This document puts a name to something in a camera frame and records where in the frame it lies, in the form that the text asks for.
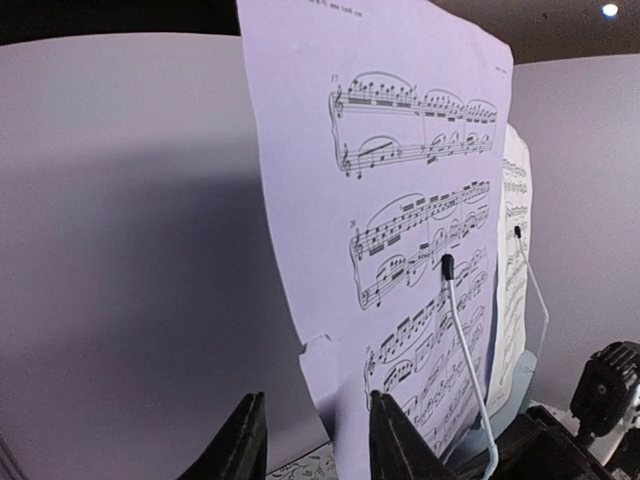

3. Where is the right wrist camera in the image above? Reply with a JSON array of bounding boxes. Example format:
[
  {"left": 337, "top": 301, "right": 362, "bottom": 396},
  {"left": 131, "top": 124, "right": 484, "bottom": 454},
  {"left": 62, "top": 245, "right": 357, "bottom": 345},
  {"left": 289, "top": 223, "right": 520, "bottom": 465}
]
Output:
[{"left": 570, "top": 341, "right": 639, "bottom": 465}]

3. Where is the white sheet music page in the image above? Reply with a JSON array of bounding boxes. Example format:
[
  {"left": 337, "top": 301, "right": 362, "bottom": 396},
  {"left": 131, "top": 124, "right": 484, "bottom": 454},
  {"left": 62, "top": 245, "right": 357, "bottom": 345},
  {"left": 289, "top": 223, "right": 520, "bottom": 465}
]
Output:
[{"left": 487, "top": 126, "right": 533, "bottom": 415}]

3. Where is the floral patterned table mat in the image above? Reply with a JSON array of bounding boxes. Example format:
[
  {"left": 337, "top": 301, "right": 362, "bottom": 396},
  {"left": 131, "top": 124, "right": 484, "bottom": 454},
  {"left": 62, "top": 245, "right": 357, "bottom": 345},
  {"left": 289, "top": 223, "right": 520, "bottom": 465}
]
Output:
[{"left": 266, "top": 442, "right": 338, "bottom": 480}]

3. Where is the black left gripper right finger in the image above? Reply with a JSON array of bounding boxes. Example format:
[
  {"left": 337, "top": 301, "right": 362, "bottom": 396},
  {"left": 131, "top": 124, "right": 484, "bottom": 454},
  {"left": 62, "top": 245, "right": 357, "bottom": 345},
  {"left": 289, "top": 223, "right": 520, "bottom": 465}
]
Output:
[{"left": 369, "top": 390, "right": 450, "bottom": 480}]

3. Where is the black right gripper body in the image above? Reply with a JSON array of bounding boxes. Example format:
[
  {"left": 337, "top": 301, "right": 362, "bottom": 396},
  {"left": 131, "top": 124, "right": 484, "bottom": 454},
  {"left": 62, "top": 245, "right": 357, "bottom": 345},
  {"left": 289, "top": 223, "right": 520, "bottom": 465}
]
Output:
[{"left": 490, "top": 406, "right": 624, "bottom": 479}]

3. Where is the purple sheet music page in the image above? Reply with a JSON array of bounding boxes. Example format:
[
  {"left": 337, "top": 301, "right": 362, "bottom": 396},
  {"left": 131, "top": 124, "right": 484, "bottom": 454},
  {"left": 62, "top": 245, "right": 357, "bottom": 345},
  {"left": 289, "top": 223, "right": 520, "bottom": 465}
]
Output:
[{"left": 237, "top": 1, "right": 513, "bottom": 479}]

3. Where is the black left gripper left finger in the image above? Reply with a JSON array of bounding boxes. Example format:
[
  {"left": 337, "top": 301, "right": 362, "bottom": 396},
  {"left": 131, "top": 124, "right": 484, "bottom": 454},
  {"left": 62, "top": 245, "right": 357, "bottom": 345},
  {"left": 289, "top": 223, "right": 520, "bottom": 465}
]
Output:
[{"left": 179, "top": 392, "right": 268, "bottom": 480}]

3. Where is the light blue music stand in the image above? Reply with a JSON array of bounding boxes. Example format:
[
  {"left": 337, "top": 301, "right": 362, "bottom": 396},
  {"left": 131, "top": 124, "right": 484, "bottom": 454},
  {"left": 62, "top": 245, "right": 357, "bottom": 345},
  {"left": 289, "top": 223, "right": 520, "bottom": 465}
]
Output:
[{"left": 439, "top": 224, "right": 551, "bottom": 480}]

